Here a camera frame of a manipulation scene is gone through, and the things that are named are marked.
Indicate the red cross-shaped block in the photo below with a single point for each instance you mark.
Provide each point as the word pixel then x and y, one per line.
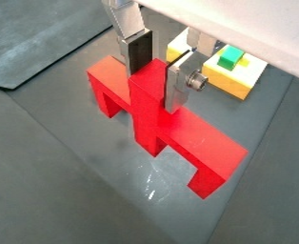
pixel 138 94

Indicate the green block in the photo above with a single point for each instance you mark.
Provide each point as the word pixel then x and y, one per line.
pixel 230 56

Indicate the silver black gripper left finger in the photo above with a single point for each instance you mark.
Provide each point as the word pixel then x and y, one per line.
pixel 135 36

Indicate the yellow white wooden board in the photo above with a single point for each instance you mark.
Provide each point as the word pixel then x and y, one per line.
pixel 238 81

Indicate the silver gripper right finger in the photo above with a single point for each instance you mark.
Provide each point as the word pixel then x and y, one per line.
pixel 187 52

